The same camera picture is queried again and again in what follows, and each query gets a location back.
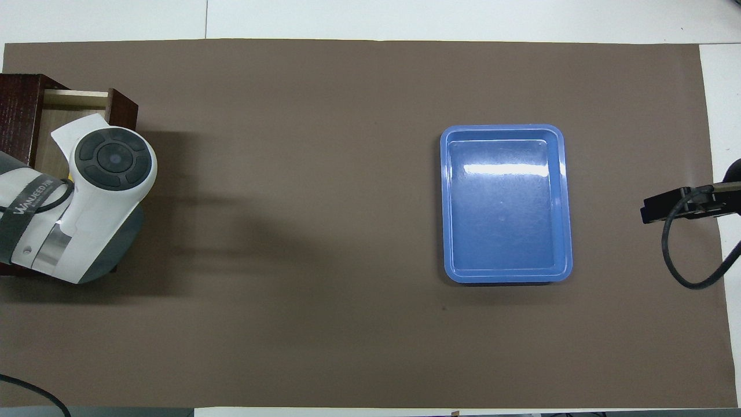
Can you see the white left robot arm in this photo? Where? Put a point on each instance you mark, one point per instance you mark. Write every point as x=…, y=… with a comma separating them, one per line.
x=98, y=220

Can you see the brown table mat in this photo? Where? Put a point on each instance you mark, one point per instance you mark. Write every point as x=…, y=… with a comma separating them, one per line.
x=289, y=260

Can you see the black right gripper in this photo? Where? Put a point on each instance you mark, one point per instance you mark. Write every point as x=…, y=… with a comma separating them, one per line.
x=709, y=202

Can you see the blue plastic tray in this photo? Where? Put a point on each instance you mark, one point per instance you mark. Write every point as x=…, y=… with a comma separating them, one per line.
x=503, y=202

